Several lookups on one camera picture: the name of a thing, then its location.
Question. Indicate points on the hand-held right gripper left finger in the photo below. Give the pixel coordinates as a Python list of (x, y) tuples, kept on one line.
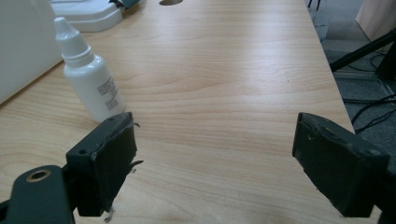
[(102, 168)]

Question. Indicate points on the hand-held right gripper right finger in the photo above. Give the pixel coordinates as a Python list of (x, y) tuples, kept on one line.
[(336, 171)]

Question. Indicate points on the white dropper bottle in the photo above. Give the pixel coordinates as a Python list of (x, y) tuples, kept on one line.
[(88, 76)]

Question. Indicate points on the black metal stand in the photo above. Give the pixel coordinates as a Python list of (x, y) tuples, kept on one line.
[(362, 51)]

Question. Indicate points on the white box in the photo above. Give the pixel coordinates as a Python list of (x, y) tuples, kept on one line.
[(23, 43)]

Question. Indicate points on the white plastic base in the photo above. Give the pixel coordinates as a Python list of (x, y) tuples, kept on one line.
[(88, 14)]

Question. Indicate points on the dark teal object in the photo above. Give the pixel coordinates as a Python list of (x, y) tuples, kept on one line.
[(126, 3)]

